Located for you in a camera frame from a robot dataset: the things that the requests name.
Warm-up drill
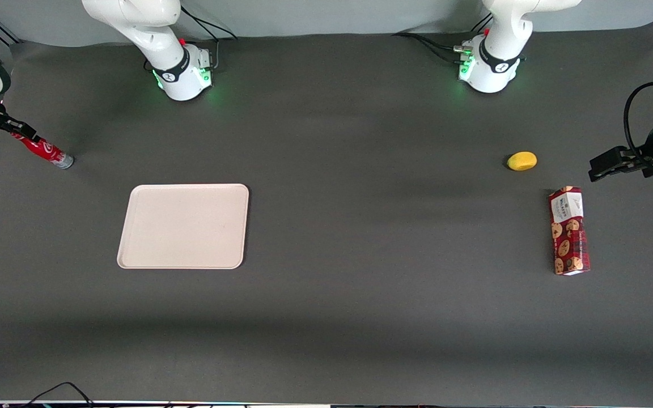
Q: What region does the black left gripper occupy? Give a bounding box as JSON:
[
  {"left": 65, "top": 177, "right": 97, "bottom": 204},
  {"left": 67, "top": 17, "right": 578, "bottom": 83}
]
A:
[{"left": 589, "top": 113, "right": 653, "bottom": 182}]

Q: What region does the red coke bottle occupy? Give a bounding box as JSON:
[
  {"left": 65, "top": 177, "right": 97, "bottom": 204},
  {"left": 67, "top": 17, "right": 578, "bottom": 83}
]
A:
[{"left": 11, "top": 133, "right": 75, "bottom": 170}]

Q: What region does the black arm base cable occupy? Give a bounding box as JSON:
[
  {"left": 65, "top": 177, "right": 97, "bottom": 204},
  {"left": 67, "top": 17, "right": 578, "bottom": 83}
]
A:
[
  {"left": 393, "top": 12, "right": 494, "bottom": 66},
  {"left": 144, "top": 8, "right": 240, "bottom": 73}
]

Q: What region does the black left arm base cable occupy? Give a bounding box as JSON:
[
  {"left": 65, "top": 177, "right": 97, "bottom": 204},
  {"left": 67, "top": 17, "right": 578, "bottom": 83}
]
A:
[{"left": 393, "top": 12, "right": 494, "bottom": 66}]

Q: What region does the yellow lemon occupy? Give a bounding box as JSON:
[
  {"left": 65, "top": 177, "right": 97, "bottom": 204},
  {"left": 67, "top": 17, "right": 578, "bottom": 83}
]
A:
[{"left": 507, "top": 151, "right": 538, "bottom": 172}]

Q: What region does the aluminium frame strut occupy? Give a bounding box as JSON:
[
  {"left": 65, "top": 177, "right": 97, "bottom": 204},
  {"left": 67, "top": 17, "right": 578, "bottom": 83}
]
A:
[{"left": 0, "top": 14, "right": 22, "bottom": 46}]

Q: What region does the black right arm base cable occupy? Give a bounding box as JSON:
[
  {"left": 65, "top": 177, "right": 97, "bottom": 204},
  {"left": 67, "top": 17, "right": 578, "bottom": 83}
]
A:
[{"left": 144, "top": 8, "right": 240, "bottom": 73}]

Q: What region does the red cookie box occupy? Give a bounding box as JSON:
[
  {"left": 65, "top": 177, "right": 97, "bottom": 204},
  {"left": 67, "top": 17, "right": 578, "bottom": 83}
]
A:
[{"left": 549, "top": 186, "right": 592, "bottom": 276}]

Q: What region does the black cable at table edge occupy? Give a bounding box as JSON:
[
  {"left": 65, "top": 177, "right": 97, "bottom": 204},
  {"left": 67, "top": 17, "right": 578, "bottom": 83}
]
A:
[{"left": 20, "top": 381, "right": 96, "bottom": 408}]

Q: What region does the beige plastic tray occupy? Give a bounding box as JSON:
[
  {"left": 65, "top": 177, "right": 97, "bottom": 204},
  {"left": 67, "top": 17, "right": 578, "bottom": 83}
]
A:
[{"left": 117, "top": 184, "right": 249, "bottom": 270}]

